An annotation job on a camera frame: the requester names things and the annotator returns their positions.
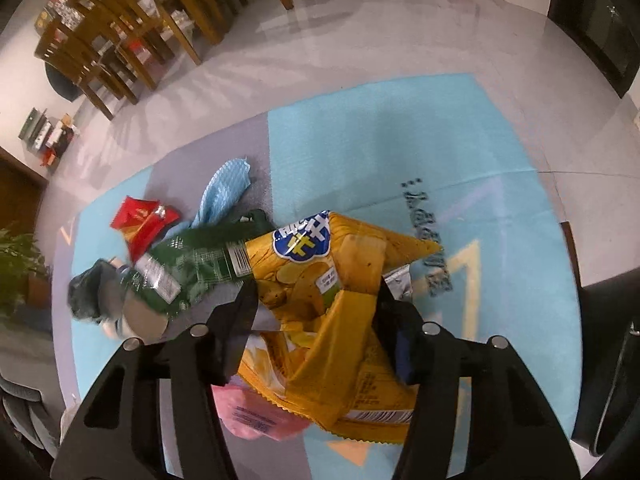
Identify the blue mesh cloth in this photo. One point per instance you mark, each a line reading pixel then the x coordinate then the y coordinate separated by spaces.
pixel 222 185

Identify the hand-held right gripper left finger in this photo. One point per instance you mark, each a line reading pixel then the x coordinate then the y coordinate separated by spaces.
pixel 232 335

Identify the green potted plant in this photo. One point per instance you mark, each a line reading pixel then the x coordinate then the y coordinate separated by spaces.
pixel 20 270

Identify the dark green plastic bag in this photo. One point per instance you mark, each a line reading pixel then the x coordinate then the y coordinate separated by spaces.
pixel 87 290

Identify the white paper cup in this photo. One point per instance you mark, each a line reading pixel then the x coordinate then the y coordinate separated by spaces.
pixel 145 320

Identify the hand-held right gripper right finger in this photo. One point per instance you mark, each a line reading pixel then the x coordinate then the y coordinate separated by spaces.
pixel 402 350

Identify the yellow chip bag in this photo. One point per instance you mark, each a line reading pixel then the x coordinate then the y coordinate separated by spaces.
pixel 325 360

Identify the black chair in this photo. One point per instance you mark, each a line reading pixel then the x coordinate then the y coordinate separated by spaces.
pixel 610 360

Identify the dark glass cabinet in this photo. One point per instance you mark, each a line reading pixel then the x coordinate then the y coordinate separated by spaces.
pixel 595 15

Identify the grey chair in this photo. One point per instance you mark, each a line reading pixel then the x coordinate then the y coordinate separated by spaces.
pixel 25 415

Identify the teal and purple floor mat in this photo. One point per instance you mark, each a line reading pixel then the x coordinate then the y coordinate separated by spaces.
pixel 375 160

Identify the pink packet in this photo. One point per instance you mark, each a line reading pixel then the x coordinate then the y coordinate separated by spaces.
pixel 250 415

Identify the green snack packet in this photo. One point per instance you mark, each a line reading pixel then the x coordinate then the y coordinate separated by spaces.
pixel 200 260

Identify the red snack packet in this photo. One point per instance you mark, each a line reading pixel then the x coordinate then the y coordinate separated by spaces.
pixel 140 220

